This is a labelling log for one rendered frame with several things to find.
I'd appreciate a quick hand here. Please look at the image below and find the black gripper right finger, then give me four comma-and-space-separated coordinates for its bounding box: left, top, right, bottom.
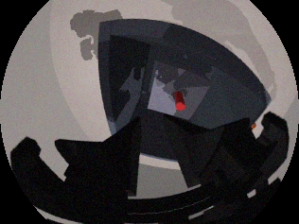
164, 114, 250, 188

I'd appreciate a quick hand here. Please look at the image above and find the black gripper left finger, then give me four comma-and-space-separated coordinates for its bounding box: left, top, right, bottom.
54, 116, 141, 197

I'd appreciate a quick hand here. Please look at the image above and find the red peg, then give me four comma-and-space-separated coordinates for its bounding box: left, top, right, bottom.
175, 92, 186, 111

